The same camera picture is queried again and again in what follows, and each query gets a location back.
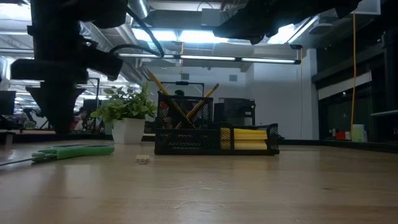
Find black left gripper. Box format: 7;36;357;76
11;57;91;137

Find green handled scissors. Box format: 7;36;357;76
0;143;115;166

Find yellow pencil with pink eraser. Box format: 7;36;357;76
175;83;220;129
146;70;196;129

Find yellow sticky note pad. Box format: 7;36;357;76
233;128;268;141
233;139;267;151

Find black mesh desk organizer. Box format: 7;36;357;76
154;91;280;156

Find person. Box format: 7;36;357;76
74;107;90;130

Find long ceiling strip light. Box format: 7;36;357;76
118;52;302;65

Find dark computer monitor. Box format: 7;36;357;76
0;90;16;116

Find green plant in white pot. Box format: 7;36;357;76
90;82;158;144

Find black cabinet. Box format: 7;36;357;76
213;98;256;126

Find light green box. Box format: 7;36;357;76
352;124;365;143

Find black gantry frame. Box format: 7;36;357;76
88;77;101;110
160;81;205;97

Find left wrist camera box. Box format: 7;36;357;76
81;46;124;82

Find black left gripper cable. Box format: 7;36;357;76
110;6;165;58

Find yellow hanging cable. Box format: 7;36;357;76
350;12;357;133

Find black aluminium table frame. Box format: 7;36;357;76
0;130;398;154

